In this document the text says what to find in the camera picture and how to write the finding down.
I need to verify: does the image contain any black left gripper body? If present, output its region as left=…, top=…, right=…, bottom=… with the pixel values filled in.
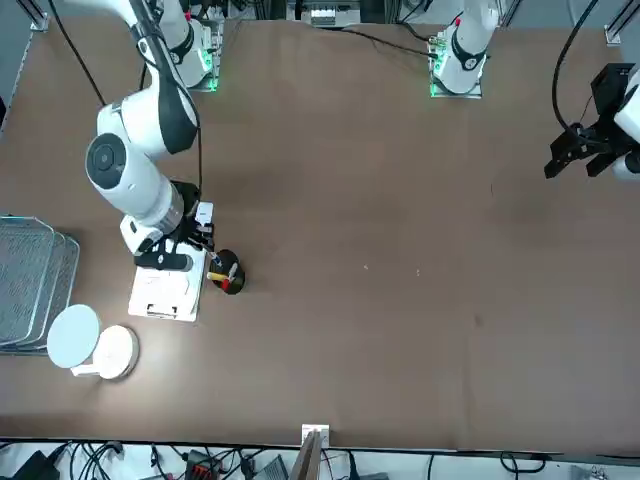
left=591, top=63, right=636, bottom=122

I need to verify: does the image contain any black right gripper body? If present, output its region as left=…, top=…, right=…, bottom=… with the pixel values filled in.
left=175, top=182, right=203, bottom=241

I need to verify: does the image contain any black pen holder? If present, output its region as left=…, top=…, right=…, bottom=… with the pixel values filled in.
left=208, top=248, right=247, bottom=296

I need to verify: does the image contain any white A4 paper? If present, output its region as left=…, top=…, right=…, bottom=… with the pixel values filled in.
left=131, top=202, right=213, bottom=316

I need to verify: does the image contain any white clipboard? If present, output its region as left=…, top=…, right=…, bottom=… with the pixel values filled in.
left=128, top=200, right=215, bottom=323

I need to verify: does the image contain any grey mesh tray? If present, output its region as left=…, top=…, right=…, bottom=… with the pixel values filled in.
left=0, top=229, right=70, bottom=351
left=0, top=214, right=57, bottom=347
left=0, top=233, right=81, bottom=356

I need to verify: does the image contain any white desk lamp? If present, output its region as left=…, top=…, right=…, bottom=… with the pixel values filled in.
left=46, top=304, right=141, bottom=382

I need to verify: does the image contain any power strip with red switches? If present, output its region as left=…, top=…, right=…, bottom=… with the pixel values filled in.
left=185, top=449, right=217, bottom=479

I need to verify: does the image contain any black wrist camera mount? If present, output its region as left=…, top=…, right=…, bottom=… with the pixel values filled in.
left=133, top=238, right=197, bottom=274

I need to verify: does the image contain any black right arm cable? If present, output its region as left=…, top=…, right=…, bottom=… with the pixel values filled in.
left=47, top=0, right=109, bottom=107
left=192, top=114, right=205, bottom=201

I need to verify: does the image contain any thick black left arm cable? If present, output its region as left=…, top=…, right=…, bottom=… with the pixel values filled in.
left=551, top=0, right=601, bottom=132

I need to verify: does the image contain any black cable on table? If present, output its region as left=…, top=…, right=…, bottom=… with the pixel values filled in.
left=339, top=24, right=442, bottom=57

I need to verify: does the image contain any white table edge bracket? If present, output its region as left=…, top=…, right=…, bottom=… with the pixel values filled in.
left=300, top=423, right=332, bottom=447

